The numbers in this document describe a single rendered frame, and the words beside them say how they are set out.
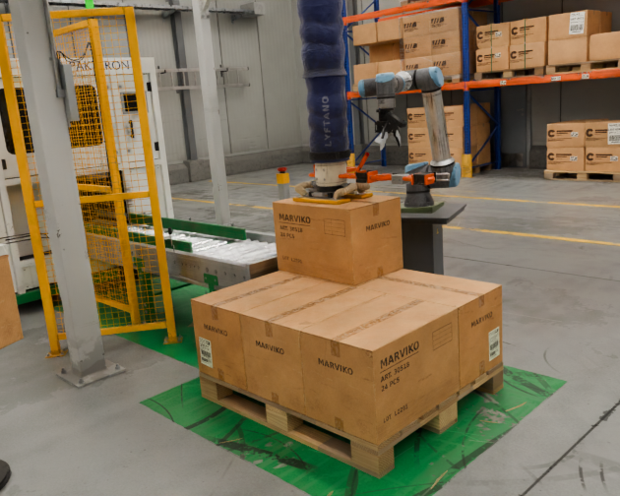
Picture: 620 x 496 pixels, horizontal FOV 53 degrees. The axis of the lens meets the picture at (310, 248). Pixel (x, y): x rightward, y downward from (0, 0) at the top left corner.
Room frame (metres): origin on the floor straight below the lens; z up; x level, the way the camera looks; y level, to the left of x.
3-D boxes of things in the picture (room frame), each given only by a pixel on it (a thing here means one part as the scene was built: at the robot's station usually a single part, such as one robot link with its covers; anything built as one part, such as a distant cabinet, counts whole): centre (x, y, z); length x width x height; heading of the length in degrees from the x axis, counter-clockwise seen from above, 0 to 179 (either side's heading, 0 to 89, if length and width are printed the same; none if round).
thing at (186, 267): (4.30, 1.16, 0.50); 2.31 x 0.05 x 0.19; 44
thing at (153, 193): (3.90, 1.33, 1.05); 0.87 x 0.10 x 2.10; 96
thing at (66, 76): (3.58, 1.28, 1.62); 0.20 x 0.05 x 0.30; 44
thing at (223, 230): (4.97, 0.98, 0.60); 1.60 x 0.10 x 0.09; 44
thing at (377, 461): (3.00, -0.14, 0.07); 1.20 x 1.00 x 0.14; 44
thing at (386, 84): (3.17, -0.43, 1.53); 0.10 x 0.09 x 0.12; 151
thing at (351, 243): (3.43, -0.16, 0.74); 0.60 x 0.40 x 0.40; 43
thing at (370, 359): (3.00, -0.14, 0.34); 1.20 x 1.00 x 0.40; 44
